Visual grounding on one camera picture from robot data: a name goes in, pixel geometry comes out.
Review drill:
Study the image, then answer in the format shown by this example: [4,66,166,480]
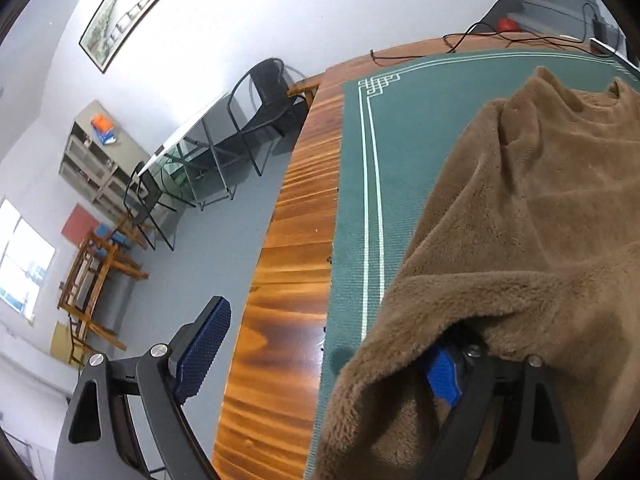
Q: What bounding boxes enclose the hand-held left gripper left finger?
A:
[54,296,232,480]

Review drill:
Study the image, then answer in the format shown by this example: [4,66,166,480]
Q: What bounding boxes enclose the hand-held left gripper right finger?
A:
[420,330,581,480]

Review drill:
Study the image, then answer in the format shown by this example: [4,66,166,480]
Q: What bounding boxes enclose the brown fleece garment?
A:
[302,66,640,480]

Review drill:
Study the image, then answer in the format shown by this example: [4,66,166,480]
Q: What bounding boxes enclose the blue stool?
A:
[97,225,131,248]

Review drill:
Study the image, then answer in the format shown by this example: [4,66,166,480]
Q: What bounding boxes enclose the wooden armchair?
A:
[57,230,151,366]

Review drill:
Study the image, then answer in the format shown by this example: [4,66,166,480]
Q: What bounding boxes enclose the yellow board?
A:
[50,321,76,361]

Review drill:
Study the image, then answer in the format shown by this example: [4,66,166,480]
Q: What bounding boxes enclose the red board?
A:
[61,203,101,246]

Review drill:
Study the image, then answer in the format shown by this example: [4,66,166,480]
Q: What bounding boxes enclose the window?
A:
[0,197,56,323]

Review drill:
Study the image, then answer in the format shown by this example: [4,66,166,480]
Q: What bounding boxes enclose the white folding table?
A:
[136,92,236,211]

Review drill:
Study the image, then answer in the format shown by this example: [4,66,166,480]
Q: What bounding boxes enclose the grey glass-door cabinet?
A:
[59,100,151,221]

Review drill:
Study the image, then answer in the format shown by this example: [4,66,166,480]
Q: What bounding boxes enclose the orange and blue packets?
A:
[91,114,118,146]

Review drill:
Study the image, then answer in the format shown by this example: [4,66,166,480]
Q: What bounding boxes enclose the green table mat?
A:
[302,50,640,480]

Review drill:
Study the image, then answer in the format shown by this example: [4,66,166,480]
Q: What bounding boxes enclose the black mesh-back chair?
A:
[227,57,311,177]

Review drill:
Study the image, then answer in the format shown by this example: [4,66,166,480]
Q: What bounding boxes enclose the wooden bench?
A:
[287,74,326,106]

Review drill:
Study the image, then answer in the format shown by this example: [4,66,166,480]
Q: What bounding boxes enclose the framed landscape painting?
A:
[79,0,167,75]

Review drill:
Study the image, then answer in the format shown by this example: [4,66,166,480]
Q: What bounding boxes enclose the white power strip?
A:
[590,37,638,68]

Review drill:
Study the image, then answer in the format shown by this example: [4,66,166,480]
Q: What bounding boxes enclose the small black power adapter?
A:
[592,19,621,43]

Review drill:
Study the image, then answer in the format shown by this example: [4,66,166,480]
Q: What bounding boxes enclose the grey stairs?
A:
[480,0,608,36]

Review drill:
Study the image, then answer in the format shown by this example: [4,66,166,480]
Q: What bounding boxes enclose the black metal frame chair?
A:
[122,160,178,252]

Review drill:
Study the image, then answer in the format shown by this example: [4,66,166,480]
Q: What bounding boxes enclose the long black cable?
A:
[369,20,596,67]

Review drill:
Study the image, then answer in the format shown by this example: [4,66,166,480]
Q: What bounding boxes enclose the short black cable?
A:
[580,1,601,41]

